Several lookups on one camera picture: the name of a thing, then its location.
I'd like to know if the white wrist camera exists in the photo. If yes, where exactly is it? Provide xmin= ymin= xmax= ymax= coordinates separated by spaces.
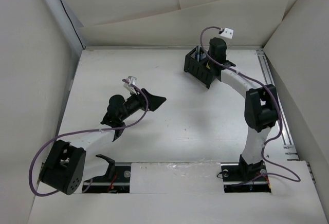
xmin=219 ymin=28 xmax=234 ymax=39
xmin=122 ymin=76 xmax=137 ymax=89

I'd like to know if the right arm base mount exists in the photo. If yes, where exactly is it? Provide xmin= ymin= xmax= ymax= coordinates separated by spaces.
xmin=217 ymin=156 xmax=271 ymax=193

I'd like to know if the black two-compartment pen holder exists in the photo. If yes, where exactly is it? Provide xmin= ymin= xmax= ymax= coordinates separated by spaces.
xmin=184 ymin=46 xmax=221 ymax=89

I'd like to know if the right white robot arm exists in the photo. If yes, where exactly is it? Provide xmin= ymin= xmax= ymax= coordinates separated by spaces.
xmin=208 ymin=38 xmax=278 ymax=181

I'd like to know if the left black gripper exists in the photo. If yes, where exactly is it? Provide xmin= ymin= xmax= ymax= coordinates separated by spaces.
xmin=119 ymin=87 xmax=165 ymax=121

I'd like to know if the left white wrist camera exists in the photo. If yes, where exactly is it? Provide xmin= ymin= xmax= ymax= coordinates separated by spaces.
xmin=122 ymin=76 xmax=137 ymax=89

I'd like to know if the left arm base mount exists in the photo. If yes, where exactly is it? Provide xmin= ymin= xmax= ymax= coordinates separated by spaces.
xmin=82 ymin=154 xmax=132 ymax=194

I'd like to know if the right aluminium rail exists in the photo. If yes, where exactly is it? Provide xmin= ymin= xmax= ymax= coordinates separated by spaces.
xmin=255 ymin=49 xmax=299 ymax=158

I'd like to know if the light blue gel pen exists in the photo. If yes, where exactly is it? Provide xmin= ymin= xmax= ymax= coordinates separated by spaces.
xmin=200 ymin=53 xmax=207 ymax=60

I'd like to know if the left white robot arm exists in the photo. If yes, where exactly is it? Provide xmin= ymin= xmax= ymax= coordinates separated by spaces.
xmin=39 ymin=88 xmax=167 ymax=195

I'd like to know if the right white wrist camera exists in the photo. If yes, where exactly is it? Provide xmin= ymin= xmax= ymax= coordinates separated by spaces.
xmin=219 ymin=28 xmax=234 ymax=39

